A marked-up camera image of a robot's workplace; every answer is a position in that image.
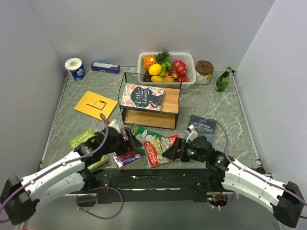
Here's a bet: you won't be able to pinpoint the dark toy grapes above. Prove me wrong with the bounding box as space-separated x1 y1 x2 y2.
142 74 151 81

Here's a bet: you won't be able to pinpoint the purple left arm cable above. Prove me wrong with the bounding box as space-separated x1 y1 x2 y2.
0 113 110 222

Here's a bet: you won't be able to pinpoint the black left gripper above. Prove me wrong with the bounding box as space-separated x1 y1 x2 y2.
103 127 143 157

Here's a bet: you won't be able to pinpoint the green toy apple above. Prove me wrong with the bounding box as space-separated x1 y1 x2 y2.
161 61 173 72

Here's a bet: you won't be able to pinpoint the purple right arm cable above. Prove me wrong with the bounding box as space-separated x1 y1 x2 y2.
194 118 307 220

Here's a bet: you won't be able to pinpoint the orange toy pineapple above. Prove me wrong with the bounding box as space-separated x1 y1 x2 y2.
142 48 170 70

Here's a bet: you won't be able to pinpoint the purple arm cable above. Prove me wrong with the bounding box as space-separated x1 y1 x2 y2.
194 118 307 220
0 113 110 222

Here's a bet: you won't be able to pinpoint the red 13-Storey Treehouse book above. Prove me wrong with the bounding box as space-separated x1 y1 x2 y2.
143 135 179 168

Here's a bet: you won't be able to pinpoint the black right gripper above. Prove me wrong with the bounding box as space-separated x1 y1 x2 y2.
162 137 207 163

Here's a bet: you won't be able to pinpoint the toilet paper roll blue wrap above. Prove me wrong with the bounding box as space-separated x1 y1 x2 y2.
64 58 86 81

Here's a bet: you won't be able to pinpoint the blue 1984 book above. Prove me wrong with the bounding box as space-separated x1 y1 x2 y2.
184 115 216 143

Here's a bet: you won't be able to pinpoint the yellow orange toy fruit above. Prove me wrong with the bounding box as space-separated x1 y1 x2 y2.
148 63 162 75

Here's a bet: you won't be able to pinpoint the purple back-cover Treehouse book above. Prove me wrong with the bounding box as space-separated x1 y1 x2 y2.
112 126 142 170

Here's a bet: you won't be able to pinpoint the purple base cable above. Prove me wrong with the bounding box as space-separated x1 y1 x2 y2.
76 185 124 219

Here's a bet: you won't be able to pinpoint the pink toy dragon fruit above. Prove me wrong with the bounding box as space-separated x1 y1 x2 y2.
172 60 187 77

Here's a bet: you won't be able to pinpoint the yellow thin book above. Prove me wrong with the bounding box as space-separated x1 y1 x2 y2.
74 91 118 120

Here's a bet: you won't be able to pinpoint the green back-cover Treehouse book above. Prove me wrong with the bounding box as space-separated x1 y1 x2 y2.
130 123 164 155

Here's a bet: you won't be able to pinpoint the white plastic fruit basket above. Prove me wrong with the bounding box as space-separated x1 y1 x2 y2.
137 52 196 90

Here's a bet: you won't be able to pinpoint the yellow toy lemon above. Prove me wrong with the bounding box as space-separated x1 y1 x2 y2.
151 76 175 83

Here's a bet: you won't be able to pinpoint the green glass bottle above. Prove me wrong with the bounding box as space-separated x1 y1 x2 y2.
215 67 232 92

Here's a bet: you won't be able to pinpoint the purple rectangular box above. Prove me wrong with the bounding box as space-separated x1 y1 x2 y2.
91 61 120 74

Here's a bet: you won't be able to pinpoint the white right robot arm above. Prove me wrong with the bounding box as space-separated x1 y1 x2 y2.
162 137 307 228

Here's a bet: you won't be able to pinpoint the Little Women floral book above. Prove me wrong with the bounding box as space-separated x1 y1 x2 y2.
119 83 164 112

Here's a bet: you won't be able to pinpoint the white jar brown lid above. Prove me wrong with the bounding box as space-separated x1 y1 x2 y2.
195 60 214 85

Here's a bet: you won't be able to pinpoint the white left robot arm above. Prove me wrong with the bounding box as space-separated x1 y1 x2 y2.
0 127 141 226

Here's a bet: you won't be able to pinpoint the black wire wooden shelf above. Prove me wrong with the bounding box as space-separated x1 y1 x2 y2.
118 72 181 129

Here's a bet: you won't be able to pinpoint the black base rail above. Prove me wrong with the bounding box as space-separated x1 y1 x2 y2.
76 169 235 206

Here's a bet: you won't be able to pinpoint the green 65-Storey Treehouse book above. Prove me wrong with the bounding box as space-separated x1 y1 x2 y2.
69 129 111 172

